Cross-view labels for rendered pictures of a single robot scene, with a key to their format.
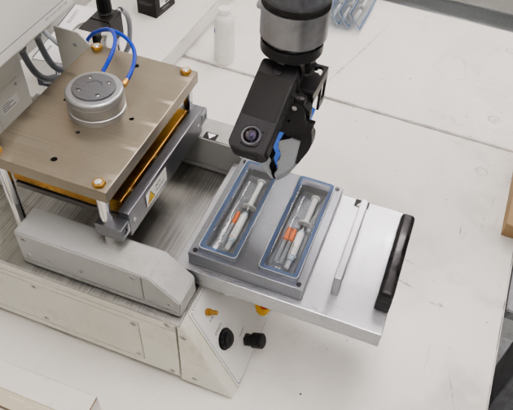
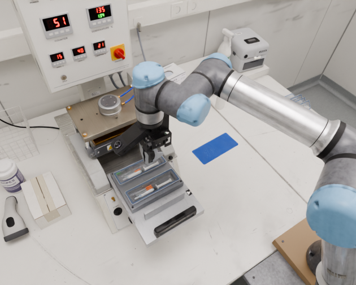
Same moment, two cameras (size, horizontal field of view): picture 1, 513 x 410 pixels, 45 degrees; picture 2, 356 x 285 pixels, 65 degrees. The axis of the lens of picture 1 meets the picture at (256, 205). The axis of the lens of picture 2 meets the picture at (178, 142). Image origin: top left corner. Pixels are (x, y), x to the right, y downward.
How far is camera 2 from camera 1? 0.48 m
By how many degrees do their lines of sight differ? 23
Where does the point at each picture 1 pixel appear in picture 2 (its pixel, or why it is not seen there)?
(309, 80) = (158, 134)
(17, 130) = (81, 104)
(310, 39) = (146, 120)
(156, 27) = not seen: hidden behind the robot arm
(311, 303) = (134, 216)
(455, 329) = (213, 267)
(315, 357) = not seen: hidden behind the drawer
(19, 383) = (50, 185)
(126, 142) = (106, 125)
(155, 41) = not seen: hidden behind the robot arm
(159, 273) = (94, 175)
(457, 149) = (287, 194)
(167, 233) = (120, 163)
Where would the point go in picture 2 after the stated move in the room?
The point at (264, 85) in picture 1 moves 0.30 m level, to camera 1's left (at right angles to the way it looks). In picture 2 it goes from (133, 129) to (65, 83)
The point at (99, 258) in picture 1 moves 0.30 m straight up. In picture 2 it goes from (82, 159) to (59, 94)
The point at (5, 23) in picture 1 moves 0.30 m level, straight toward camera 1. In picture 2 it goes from (94, 67) to (52, 125)
